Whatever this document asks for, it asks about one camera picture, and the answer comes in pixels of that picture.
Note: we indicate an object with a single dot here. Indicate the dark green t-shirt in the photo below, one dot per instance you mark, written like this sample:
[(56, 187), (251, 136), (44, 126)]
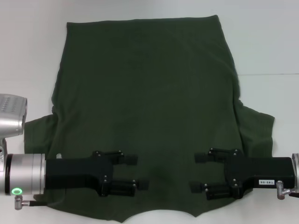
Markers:
[(149, 93)]

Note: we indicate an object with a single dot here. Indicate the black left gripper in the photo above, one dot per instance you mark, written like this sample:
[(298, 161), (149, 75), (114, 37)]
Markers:
[(77, 170)]

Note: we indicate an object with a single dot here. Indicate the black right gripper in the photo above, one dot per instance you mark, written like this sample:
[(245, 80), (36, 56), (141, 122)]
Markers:
[(261, 171)]

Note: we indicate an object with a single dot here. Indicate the silver perforated camera housing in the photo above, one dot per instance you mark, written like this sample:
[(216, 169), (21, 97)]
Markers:
[(12, 113)]

